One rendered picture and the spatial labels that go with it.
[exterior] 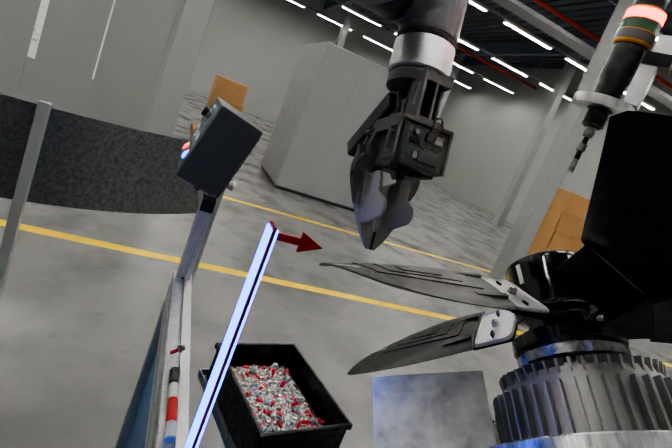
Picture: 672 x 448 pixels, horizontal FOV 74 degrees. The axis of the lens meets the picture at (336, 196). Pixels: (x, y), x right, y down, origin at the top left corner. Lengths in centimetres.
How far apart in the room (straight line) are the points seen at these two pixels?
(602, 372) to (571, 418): 6
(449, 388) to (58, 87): 620
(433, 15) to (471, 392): 47
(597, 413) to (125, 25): 621
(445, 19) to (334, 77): 611
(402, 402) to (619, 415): 25
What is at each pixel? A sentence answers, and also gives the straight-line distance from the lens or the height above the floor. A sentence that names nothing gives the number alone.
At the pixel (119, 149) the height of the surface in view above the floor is 85.
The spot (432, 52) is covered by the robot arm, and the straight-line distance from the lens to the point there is 54.
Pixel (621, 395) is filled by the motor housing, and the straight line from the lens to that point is 61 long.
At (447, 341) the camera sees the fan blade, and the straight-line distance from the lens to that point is 78.
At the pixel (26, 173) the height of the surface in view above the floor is 68.
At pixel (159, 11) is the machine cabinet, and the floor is 172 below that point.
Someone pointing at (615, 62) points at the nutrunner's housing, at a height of 151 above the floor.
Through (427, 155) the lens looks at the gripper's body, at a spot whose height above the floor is 132.
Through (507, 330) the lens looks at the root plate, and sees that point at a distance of 74.
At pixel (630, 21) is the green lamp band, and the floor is 156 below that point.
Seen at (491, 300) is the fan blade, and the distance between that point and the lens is 58.
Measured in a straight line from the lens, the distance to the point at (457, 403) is 65.
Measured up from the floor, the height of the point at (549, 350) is 115.
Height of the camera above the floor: 132
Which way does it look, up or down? 10 degrees down
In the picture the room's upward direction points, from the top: 22 degrees clockwise
